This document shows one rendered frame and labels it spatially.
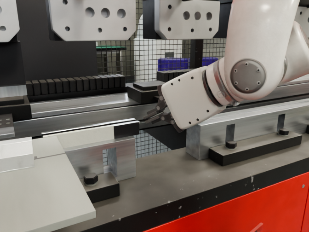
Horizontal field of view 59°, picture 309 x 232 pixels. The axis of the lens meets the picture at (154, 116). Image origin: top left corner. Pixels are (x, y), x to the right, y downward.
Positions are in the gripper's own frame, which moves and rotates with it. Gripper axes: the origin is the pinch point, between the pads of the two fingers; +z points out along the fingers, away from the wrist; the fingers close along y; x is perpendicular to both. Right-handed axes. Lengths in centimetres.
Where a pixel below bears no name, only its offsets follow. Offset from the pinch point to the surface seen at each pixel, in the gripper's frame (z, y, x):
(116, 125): 6.0, 1.5, 5.8
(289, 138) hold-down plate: -15.6, -21.8, -32.8
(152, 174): 7.1, -12.1, 0.5
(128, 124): 4.7, 0.8, 3.3
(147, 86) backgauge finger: 11.5, 8.8, -19.0
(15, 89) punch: 10.2, 14.7, 20.7
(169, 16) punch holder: -12.1, 16.6, -2.1
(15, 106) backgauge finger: 26.8, 16.0, 12.3
